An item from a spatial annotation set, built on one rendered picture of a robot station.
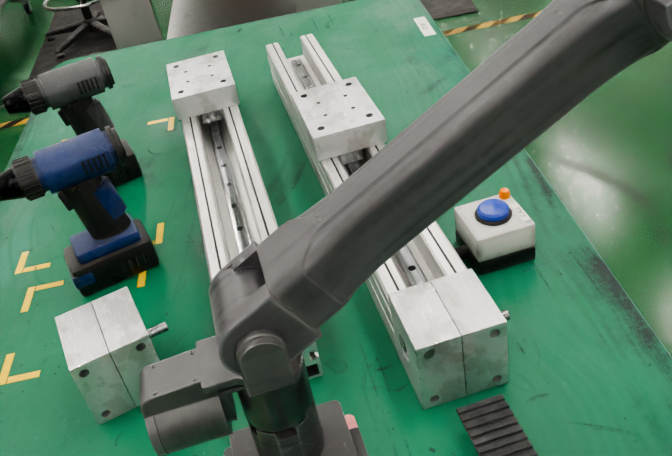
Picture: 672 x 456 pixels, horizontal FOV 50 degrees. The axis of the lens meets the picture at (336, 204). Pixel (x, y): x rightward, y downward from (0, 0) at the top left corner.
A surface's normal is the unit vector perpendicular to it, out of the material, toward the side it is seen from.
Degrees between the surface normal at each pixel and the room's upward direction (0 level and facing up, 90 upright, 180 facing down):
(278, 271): 30
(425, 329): 0
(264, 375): 90
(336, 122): 0
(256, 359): 90
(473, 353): 90
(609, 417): 0
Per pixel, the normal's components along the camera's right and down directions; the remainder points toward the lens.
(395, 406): -0.16, -0.80
